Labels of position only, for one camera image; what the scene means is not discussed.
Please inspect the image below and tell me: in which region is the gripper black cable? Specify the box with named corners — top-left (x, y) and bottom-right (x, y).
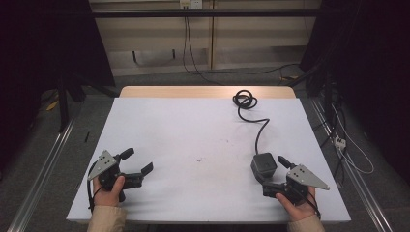
top-left (86, 159), bottom-right (103, 214)
top-left (298, 185), bottom-right (322, 220)

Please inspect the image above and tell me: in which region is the black curtain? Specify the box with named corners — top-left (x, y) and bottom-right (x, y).
top-left (299, 0), bottom-right (410, 185)
top-left (0, 0), bottom-right (116, 175)

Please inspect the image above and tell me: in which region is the black metal stand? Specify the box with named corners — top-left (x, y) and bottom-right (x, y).
top-left (56, 73), bottom-right (85, 133)

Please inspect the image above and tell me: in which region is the wooden table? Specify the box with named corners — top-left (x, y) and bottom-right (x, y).
top-left (118, 85), bottom-right (297, 100)

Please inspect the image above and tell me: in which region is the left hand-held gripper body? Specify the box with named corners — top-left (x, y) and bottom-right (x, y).
top-left (87, 149), bottom-right (145, 203)

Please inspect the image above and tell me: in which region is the white wall socket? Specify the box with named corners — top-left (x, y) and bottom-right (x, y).
top-left (179, 0), bottom-right (204, 10)

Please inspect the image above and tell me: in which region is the white table mat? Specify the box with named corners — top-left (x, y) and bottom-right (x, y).
top-left (66, 97), bottom-right (352, 224)

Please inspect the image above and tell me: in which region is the white floor cable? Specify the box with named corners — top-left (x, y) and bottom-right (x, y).
top-left (330, 103), bottom-right (375, 176)

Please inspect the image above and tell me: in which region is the black power adapter block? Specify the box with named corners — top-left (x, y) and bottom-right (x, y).
top-left (249, 152), bottom-right (278, 184)

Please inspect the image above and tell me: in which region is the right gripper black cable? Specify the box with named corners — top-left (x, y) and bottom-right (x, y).
top-left (298, 185), bottom-right (322, 220)

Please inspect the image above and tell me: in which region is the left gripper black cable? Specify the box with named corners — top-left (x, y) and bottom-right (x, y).
top-left (86, 159), bottom-right (103, 214)

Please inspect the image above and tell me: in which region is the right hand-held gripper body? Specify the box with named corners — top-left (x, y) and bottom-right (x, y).
top-left (262, 163), bottom-right (331, 206)

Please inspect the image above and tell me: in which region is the person's left hand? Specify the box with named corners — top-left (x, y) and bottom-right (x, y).
top-left (92, 175), bottom-right (127, 208)

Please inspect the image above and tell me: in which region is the black horizontal frame bar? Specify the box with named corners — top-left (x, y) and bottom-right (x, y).
top-left (89, 8), bottom-right (325, 19)

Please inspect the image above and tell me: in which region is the aluminium floor rail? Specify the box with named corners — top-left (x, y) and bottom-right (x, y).
top-left (309, 97), bottom-right (395, 232)
top-left (7, 117), bottom-right (77, 232)

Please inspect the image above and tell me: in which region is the person's right hand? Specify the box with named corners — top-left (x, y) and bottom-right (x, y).
top-left (275, 186), bottom-right (319, 223)

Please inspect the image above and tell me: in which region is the black adapter cable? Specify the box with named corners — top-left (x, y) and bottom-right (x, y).
top-left (232, 89), bottom-right (271, 155)

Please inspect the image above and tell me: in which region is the black hanging wall cable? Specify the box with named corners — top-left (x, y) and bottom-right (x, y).
top-left (182, 15), bottom-right (301, 86)

